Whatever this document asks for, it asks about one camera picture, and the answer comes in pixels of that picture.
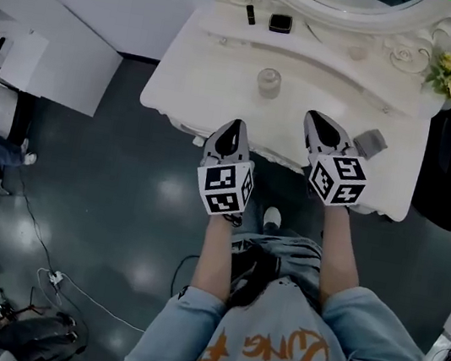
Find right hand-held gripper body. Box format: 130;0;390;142
290;108;380;213

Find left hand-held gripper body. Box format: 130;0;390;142
189;113;267;223

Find small clear glass container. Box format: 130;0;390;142
253;65;285;102

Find person's left forearm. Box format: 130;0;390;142
187;210;246;306

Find person's right forearm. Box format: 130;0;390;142
308;201;374;315

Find grey folded cloth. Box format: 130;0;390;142
350;125;391;163

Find person's white shoe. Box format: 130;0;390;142
261;205;285;231

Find person's grey trousers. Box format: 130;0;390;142
224;223;328;297

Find black chest pack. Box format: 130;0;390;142
224;240;286;315

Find white ornate dressing table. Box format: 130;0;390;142
126;0;451;229

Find black square compact case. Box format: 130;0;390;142
268;12;295;35

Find black lipstick tube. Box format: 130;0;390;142
242;3;259;27

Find person's light blue shirt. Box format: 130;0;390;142
116;246;446;361

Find white power strip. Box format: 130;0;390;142
46;268;66;285

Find white board panel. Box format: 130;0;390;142
0;0;133;121

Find white floor cable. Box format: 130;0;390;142
30;265;154;333

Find black floor cable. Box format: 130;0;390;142
0;164;72;275

